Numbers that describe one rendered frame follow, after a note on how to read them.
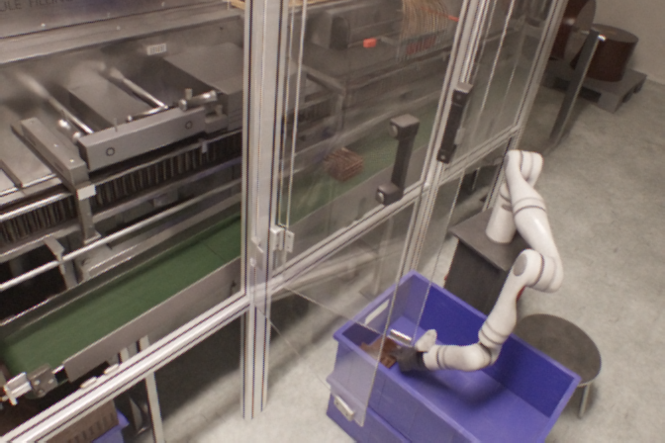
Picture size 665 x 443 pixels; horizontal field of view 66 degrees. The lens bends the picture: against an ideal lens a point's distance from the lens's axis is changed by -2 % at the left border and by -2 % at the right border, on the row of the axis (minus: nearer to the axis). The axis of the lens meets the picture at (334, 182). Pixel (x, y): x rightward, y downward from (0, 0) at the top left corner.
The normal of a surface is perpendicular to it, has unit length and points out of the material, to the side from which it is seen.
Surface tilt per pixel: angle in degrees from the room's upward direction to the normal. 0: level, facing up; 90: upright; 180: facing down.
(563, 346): 0
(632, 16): 90
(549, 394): 90
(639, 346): 0
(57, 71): 90
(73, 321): 2
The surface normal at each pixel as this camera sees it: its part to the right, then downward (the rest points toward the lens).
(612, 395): 0.11, -0.82
